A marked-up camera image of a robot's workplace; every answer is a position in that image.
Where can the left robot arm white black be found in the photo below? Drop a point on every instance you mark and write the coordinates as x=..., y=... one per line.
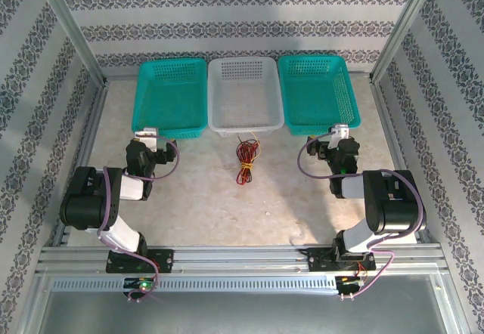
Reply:
x=81, y=205

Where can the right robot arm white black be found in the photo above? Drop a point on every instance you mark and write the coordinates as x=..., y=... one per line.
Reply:
x=401, y=213

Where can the teal plastic basket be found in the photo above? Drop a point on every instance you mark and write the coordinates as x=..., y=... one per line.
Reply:
x=317, y=92
x=170, y=96

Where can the white plastic basket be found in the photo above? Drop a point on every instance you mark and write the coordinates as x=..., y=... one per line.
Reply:
x=246, y=96

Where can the grey metal sheet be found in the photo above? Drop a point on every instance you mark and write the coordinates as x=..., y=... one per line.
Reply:
x=242, y=315

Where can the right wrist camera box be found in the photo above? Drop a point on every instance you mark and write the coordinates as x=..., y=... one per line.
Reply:
x=339, y=134

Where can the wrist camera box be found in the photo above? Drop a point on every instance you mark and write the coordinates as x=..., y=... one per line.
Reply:
x=146, y=137
x=339, y=134

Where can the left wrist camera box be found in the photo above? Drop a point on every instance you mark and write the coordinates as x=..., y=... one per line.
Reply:
x=146, y=137

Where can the aluminium side rail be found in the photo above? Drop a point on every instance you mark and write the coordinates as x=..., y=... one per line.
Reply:
x=90, y=137
x=382, y=99

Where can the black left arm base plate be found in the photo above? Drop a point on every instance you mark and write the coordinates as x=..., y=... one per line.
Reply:
x=162, y=260

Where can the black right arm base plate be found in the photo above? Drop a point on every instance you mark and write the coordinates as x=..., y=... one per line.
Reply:
x=317, y=260

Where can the aluminium mounting rail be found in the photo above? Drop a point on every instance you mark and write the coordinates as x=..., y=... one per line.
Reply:
x=242, y=258

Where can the aluminium frame post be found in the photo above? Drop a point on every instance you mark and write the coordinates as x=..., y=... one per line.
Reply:
x=400, y=28
x=73, y=28

